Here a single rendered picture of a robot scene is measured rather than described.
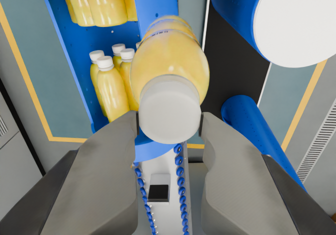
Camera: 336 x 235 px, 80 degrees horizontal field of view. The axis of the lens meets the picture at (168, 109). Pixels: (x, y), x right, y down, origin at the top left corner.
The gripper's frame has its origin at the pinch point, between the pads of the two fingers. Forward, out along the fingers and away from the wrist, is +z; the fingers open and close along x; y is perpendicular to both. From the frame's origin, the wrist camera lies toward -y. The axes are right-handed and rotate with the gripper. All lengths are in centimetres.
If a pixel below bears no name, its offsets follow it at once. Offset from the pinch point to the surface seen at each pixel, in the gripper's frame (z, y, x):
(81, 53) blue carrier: 45, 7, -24
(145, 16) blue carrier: 29.3, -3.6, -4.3
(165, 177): 61, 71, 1
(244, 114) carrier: 110, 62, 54
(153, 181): 60, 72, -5
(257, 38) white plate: 45, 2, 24
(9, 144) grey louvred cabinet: 142, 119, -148
